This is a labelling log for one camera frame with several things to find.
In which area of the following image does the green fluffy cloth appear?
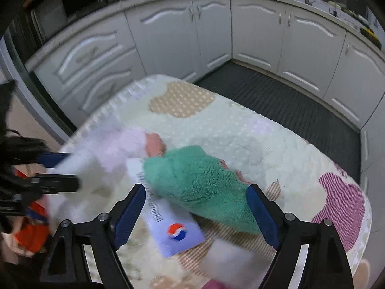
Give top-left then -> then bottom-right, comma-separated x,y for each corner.
143,145 -> 260,234

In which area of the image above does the black floor mat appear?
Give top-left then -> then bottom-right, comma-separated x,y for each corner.
196,62 -> 361,183

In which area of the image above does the purple pepsi card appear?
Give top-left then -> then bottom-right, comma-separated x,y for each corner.
126,157 -> 206,258

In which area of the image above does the patterned quilt table cover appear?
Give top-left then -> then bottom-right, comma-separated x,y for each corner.
48,75 -> 372,278

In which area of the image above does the black microwave oven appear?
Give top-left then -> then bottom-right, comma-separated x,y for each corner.
10,0 -> 119,60

